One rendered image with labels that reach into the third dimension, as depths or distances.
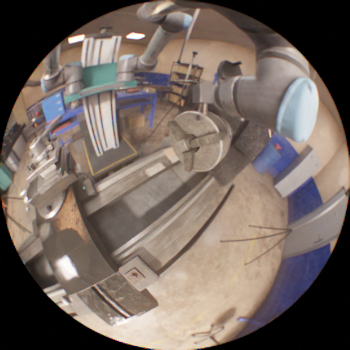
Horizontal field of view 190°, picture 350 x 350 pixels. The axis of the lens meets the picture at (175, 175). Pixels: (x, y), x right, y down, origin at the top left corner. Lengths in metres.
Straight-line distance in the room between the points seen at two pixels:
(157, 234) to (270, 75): 0.54
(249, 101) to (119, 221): 0.66
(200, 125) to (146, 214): 0.51
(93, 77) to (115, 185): 0.98
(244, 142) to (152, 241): 0.57
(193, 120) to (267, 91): 0.29
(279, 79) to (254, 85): 0.04
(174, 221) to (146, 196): 0.24
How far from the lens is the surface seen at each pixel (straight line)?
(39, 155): 0.47
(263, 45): 0.20
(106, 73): 1.19
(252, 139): 0.48
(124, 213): 0.62
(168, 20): 0.68
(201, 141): 0.35
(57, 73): 0.98
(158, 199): 0.64
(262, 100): 0.16
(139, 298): 0.51
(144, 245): 0.48
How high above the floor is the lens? 1.31
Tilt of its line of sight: 52 degrees down
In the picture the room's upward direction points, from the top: 22 degrees clockwise
